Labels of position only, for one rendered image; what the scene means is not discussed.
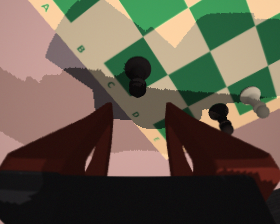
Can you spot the white pawn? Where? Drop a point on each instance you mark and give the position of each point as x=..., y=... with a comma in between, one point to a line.
x=250, y=96

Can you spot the green and cream chessboard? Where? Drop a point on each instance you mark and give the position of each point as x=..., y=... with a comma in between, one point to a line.
x=201, y=52

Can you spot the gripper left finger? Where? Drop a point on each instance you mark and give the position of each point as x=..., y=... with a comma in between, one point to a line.
x=66, y=150

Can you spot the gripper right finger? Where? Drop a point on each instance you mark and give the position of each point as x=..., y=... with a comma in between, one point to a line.
x=214, y=152

